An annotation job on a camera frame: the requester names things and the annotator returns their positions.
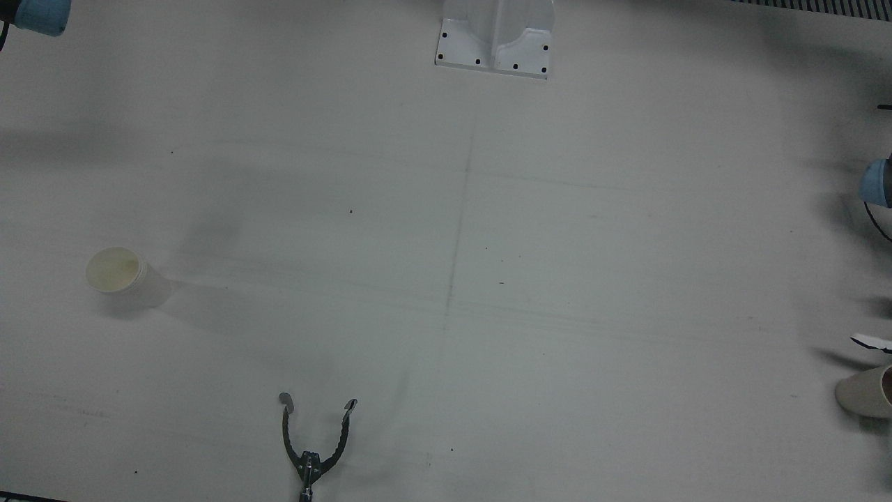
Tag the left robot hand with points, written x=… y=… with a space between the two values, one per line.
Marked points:
x=878 y=343

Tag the plain beige cup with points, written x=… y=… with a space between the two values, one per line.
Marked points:
x=864 y=394

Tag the white cup with threaded rim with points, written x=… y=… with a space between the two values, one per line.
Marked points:
x=118 y=273

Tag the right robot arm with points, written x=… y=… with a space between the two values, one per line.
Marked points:
x=42 y=15

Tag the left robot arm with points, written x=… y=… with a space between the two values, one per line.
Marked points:
x=879 y=183

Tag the ribbed metal grating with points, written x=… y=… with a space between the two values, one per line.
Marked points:
x=822 y=5

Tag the metal clamp tool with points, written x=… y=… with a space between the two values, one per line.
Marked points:
x=309 y=466

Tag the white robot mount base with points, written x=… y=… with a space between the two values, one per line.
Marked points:
x=481 y=35

